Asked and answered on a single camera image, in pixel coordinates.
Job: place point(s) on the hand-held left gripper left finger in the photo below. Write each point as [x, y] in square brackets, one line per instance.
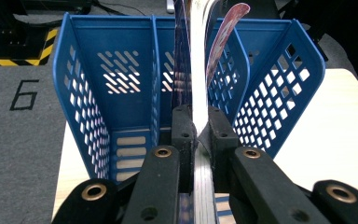
[184, 140]

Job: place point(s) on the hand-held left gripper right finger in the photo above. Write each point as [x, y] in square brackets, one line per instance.
[222, 137]

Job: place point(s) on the red cover magazine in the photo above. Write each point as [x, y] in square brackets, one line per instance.
[199, 81]

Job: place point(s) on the blue plastic file rack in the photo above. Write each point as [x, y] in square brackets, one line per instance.
[130, 102]

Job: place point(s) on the black stand base striped tape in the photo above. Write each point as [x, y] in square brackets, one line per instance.
[18, 43]

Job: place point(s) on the white metal stand frame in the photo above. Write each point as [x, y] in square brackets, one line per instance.
[170, 6]

